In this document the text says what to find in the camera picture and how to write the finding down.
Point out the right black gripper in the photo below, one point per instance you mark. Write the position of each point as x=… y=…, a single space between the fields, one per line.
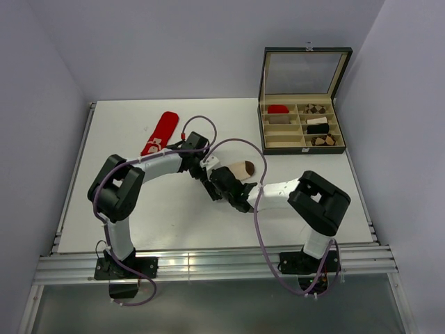
x=209 y=186

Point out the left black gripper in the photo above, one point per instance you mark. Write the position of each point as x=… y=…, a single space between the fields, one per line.
x=197 y=174

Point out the beige sock brown toe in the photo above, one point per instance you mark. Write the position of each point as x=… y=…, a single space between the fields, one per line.
x=242 y=170

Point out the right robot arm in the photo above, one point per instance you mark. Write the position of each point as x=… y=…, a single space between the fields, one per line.
x=320 y=203

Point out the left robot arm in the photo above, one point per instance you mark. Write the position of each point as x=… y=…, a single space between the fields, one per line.
x=116 y=188

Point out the red sock white pattern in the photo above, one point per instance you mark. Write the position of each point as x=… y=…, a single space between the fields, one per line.
x=162 y=133

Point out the rolled red sock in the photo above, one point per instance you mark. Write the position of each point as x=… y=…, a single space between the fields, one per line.
x=277 y=109

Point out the black compartment storage box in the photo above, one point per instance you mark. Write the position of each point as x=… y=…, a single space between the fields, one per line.
x=295 y=77

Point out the rolled checkered sock lower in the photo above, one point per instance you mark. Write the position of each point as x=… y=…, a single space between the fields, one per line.
x=326 y=140

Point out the rolled checkered sock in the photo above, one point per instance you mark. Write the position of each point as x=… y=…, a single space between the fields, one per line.
x=326 y=140
x=315 y=109

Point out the rolled checkered sock upper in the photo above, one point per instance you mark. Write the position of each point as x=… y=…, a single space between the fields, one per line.
x=315 y=109

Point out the rolled white black sock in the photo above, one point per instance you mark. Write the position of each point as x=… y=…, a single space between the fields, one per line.
x=317 y=121

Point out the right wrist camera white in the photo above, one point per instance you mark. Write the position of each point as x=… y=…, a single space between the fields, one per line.
x=211 y=163

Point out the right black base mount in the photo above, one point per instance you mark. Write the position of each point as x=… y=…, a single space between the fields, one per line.
x=298 y=263

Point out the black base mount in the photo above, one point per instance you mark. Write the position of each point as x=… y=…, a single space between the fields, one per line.
x=124 y=284
x=298 y=263

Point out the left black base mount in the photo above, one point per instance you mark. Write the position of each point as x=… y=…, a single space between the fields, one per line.
x=124 y=284

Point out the aluminium frame rail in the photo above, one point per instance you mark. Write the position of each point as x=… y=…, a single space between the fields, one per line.
x=225 y=264

